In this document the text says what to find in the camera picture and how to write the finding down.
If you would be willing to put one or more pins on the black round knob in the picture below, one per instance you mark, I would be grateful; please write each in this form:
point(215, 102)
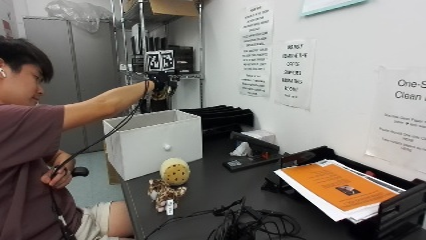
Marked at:
point(80, 172)

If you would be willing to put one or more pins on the white marker cube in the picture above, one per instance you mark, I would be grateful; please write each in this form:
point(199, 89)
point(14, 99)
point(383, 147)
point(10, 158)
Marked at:
point(160, 61)

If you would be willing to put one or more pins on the black boxes on shelf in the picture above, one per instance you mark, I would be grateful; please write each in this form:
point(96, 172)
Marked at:
point(184, 60)

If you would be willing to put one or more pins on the brown cardboard piece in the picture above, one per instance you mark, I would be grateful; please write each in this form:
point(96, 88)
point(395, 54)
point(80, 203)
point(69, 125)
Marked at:
point(113, 174)

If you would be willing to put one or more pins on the the person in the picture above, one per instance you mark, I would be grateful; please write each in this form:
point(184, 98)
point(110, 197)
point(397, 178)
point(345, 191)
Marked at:
point(26, 140)

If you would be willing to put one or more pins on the stack of black trays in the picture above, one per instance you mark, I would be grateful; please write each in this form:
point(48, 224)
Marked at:
point(221, 118)

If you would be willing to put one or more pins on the white storage box with knob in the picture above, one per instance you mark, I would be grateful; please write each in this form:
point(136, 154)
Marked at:
point(154, 146)

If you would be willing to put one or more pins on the grey metal cabinet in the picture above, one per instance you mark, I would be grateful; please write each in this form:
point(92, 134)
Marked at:
point(88, 66)

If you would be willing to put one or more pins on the spotted giraffe plush toy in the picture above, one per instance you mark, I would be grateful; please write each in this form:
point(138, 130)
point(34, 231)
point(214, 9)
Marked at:
point(165, 194)

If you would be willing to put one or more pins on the crumpled white tissue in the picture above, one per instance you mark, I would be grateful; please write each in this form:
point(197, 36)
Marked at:
point(241, 150)

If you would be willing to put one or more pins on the round cookie plush toy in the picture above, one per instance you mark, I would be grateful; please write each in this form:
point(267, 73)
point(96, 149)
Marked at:
point(174, 172)

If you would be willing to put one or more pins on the small white box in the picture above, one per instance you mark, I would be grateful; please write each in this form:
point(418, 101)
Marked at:
point(261, 135)

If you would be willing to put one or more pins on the brown cardboard box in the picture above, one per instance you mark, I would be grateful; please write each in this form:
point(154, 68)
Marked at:
point(173, 7)

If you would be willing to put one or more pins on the black desk stapler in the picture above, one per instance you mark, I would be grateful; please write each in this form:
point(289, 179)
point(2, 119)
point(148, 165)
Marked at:
point(254, 156)

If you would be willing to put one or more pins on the clear plastic bag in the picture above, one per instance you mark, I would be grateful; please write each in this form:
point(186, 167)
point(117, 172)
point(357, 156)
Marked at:
point(80, 13)

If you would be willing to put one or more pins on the white earbud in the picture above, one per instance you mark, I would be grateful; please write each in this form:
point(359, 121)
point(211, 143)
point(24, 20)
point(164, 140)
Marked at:
point(1, 72)

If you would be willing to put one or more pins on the teal framed board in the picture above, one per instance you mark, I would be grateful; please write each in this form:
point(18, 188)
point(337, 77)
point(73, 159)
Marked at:
point(330, 6)

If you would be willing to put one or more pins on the orange paper sheet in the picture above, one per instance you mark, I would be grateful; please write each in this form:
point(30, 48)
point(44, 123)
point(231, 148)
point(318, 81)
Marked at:
point(333, 183)

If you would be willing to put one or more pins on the stack of white papers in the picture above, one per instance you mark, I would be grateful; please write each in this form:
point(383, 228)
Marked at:
point(319, 200)

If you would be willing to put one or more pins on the black paper tray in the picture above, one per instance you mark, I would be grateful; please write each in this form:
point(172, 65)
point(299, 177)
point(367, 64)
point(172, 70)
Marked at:
point(399, 213)

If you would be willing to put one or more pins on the tall printed wall notice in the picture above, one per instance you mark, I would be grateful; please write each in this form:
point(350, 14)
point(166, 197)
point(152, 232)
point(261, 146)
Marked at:
point(255, 50)

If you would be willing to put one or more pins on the short printed wall notice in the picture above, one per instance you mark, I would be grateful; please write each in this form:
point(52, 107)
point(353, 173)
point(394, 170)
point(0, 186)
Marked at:
point(294, 74)

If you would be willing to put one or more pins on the large printed wall notice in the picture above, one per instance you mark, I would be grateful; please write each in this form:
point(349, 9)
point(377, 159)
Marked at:
point(399, 120)

